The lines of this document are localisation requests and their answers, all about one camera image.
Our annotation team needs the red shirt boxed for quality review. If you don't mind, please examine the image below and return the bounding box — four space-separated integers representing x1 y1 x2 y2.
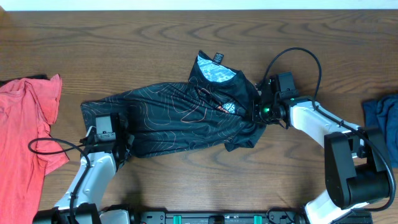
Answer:
1 75 69 223

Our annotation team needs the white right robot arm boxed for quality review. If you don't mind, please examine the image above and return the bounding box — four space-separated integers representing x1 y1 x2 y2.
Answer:
249 73 396 223

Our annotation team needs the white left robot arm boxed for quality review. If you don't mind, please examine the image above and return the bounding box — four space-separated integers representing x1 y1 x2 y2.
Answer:
28 113 134 223

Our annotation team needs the dark blue folded cloth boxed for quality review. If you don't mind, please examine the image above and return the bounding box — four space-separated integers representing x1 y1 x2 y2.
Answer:
362 94 398 168

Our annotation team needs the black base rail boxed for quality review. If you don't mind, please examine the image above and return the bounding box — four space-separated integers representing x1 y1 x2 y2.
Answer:
131 210 307 224

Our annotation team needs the black orange-patterned shirt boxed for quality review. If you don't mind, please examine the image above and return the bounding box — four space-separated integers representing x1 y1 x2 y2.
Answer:
81 51 266 158

